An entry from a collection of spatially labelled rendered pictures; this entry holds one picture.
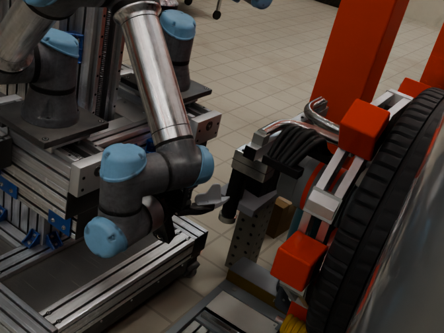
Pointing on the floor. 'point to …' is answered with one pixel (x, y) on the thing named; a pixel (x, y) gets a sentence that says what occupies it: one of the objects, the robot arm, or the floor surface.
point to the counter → (426, 12)
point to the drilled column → (249, 236)
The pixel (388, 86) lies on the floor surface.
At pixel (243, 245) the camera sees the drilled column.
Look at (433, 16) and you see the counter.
